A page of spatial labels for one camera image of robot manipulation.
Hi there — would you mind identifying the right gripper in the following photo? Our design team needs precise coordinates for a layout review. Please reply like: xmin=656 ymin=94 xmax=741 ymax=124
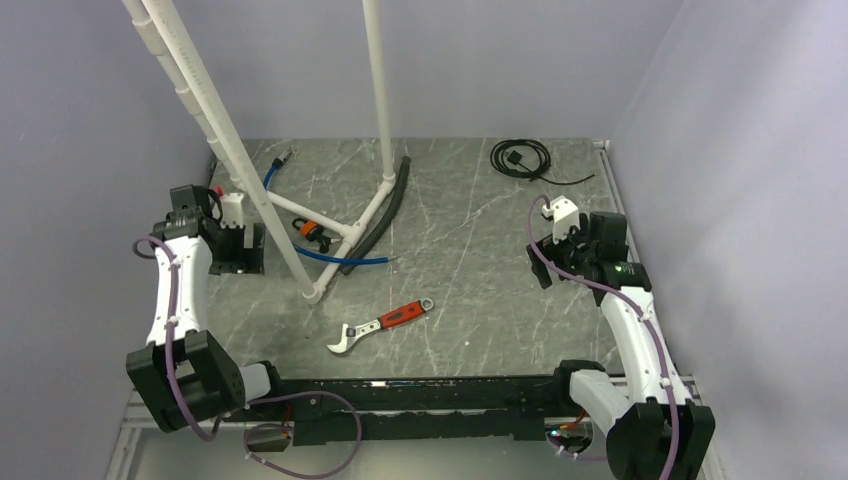
xmin=527 ymin=213 xmax=596 ymax=288

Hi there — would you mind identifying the blue cable lock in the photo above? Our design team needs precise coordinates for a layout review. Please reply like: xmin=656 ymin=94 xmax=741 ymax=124
xmin=268 ymin=156 xmax=412 ymax=275

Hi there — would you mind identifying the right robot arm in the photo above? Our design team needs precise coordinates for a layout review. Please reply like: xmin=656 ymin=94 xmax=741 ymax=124
xmin=527 ymin=206 xmax=715 ymax=479

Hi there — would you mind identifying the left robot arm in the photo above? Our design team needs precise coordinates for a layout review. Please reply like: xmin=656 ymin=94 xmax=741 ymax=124
xmin=126 ymin=184 xmax=288 ymax=442

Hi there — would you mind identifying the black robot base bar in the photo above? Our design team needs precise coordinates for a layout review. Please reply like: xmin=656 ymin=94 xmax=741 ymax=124
xmin=248 ymin=374 xmax=581 ymax=446

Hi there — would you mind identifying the orange black padlock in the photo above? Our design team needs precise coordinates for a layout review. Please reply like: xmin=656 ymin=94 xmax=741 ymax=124
xmin=291 ymin=217 xmax=325 ymax=242

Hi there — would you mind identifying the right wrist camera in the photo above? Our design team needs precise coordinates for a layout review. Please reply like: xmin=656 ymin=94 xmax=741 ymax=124
xmin=542 ymin=196 xmax=580 ymax=244

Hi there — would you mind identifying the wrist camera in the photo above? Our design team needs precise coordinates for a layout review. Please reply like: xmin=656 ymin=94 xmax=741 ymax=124
xmin=219 ymin=193 xmax=245 ymax=229
xmin=542 ymin=196 xmax=580 ymax=244

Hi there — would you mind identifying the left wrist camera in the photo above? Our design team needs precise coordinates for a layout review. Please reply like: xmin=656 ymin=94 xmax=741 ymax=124
xmin=219 ymin=193 xmax=245 ymax=229

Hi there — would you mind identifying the coiled black USB cable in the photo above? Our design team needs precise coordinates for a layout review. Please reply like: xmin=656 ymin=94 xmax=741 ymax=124
xmin=490 ymin=139 xmax=596 ymax=187

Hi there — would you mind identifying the black corrugated hose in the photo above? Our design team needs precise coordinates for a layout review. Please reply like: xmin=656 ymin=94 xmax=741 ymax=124
xmin=339 ymin=156 xmax=413 ymax=276

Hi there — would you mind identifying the red handled adjustable wrench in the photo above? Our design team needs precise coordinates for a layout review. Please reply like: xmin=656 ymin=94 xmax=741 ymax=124
xmin=326 ymin=298 xmax=435 ymax=355

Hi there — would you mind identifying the aluminium rail frame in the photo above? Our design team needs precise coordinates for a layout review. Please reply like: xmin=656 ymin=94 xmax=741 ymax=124
xmin=105 ymin=390 xmax=164 ymax=480

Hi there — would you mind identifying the white PVC pipe frame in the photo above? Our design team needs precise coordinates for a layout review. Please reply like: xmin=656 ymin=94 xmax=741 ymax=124
xmin=121 ymin=0 xmax=397 ymax=306

